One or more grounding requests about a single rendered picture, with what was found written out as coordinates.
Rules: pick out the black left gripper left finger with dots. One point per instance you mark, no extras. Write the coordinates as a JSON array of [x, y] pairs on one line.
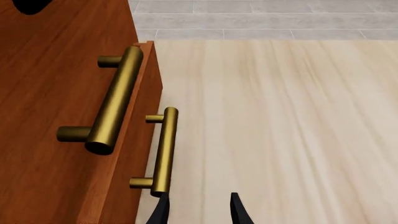
[[161, 213]]

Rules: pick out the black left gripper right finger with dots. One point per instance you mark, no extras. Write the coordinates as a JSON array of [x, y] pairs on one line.
[[238, 212]]

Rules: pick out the wooden cabinet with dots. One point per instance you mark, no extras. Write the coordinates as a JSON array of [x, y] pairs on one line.
[[77, 16]]

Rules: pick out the black rounded object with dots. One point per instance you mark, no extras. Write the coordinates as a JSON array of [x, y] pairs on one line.
[[29, 5]]

